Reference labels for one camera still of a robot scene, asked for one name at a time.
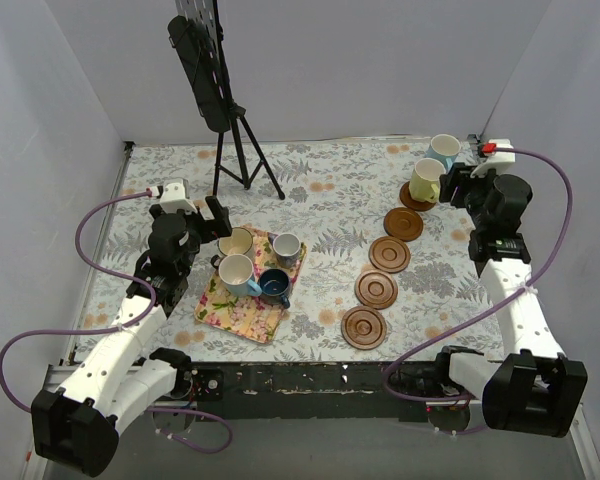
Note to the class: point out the floral table cloth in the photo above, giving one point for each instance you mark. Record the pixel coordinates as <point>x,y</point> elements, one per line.
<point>333,197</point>

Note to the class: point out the dark blue mug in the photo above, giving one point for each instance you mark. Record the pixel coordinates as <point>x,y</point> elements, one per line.
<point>275,285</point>

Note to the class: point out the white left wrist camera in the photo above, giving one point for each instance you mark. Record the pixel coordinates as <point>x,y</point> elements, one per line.
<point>173,196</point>

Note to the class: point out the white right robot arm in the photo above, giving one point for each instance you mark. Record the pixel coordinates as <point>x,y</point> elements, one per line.
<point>536,388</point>

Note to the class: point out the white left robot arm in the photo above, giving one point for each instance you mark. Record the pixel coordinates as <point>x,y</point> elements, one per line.
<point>80,423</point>

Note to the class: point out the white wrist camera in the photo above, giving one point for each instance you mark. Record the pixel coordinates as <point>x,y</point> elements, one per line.
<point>173,196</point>
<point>495,155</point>

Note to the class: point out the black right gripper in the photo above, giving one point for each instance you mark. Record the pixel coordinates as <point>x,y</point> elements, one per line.
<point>453,183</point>

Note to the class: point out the small grey patterned cup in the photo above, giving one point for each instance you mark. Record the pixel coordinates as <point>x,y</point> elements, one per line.
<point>287,248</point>

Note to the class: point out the white mug blue handle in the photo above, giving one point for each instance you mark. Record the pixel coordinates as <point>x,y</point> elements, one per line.
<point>237,273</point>

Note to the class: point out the cream enamel mug dark rim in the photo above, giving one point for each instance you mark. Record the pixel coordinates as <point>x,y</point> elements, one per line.
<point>241,241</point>

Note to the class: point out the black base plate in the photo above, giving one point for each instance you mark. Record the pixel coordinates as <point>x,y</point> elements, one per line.
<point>319,390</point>

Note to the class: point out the white mug green handle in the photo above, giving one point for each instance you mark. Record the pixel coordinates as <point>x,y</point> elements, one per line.
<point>424,185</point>

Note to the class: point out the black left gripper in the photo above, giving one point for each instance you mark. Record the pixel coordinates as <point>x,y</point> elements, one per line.
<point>212,218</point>

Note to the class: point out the black tripod stand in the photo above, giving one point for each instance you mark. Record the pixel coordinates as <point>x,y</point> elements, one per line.
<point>237,114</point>

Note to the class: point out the white mug light blue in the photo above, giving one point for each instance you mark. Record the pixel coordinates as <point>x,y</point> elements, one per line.
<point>444,148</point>

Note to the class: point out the brown wooden coaster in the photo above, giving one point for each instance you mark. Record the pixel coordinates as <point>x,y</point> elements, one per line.
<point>363,328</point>
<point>409,202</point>
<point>376,289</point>
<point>389,254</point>
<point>403,223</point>

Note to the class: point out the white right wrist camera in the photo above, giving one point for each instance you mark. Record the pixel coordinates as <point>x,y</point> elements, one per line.
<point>495,155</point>

